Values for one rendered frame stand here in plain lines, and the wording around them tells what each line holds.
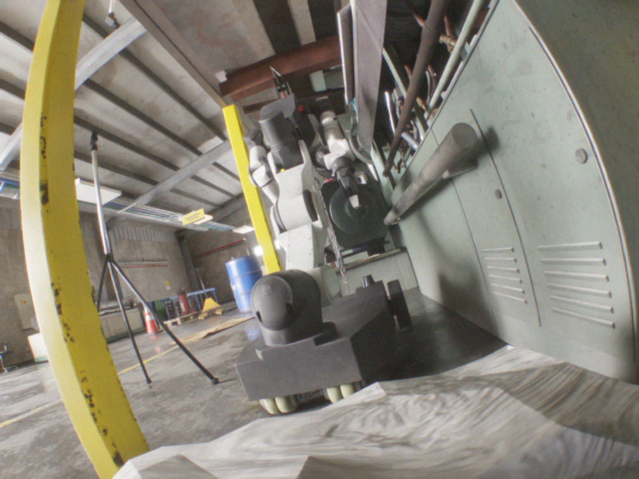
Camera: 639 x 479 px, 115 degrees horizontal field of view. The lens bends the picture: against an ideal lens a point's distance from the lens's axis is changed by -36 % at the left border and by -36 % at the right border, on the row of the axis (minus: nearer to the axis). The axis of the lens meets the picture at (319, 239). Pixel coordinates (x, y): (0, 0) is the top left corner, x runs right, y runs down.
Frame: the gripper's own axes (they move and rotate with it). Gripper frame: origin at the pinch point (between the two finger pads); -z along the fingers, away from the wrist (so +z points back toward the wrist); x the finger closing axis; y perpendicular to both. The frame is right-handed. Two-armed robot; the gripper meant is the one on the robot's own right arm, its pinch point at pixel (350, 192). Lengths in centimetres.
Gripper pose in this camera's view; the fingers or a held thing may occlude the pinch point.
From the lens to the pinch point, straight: 116.9
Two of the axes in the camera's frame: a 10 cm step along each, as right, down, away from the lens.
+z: -1.2, -7.3, 6.7
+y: -9.2, 3.3, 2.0
